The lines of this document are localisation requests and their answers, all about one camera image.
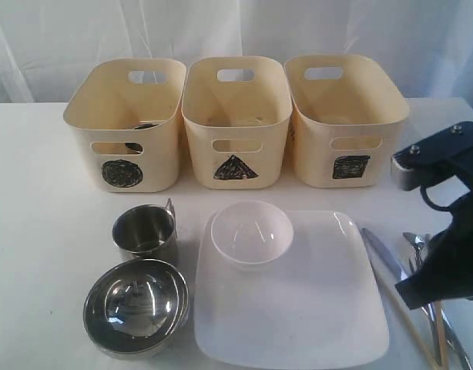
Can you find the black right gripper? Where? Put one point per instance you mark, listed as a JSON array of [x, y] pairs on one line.
[[447, 271]]

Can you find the steel spoon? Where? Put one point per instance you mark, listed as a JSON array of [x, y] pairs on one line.
[[418, 242]]

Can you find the wooden chopstick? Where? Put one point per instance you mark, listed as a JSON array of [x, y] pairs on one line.
[[441, 335], [407, 323]]

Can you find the white round bowl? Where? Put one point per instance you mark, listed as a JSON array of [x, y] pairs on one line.
[[251, 234]]

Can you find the steel fork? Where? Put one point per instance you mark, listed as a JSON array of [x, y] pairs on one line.
[[429, 311]]

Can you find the cream bin with square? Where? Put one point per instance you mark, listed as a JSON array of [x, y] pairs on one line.
[[348, 115]]

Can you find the steel table knife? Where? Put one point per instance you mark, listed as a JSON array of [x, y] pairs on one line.
[[400, 274]]

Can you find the white square plate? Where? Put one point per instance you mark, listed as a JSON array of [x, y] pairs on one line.
[[316, 307]]

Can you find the cream bin with triangle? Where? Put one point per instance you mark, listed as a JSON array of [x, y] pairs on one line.
[[236, 112]]

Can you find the cream bin with circle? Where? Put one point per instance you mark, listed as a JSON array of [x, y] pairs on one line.
[[126, 119]]

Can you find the stainless steel bowl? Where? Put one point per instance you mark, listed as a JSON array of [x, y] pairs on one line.
[[136, 309]]

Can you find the white curtain backdrop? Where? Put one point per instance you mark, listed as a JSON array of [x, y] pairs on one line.
[[47, 48]]

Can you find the steel mug wire handle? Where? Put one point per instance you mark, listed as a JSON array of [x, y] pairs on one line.
[[148, 231]]

